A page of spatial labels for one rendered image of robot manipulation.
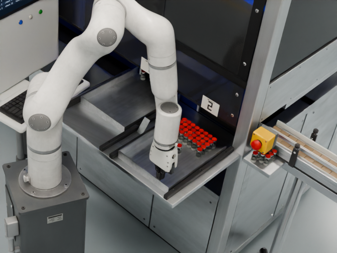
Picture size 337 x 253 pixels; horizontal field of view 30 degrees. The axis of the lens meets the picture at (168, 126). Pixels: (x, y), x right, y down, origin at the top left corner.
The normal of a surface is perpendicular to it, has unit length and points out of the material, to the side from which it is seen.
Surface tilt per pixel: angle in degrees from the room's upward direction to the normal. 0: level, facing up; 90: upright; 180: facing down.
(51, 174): 90
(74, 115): 0
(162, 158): 91
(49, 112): 68
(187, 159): 0
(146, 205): 90
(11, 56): 90
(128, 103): 0
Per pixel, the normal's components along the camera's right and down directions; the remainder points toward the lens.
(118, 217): 0.11, -0.76
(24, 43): 0.82, 0.43
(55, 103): 0.39, 0.33
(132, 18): -0.76, 0.12
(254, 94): -0.67, 0.42
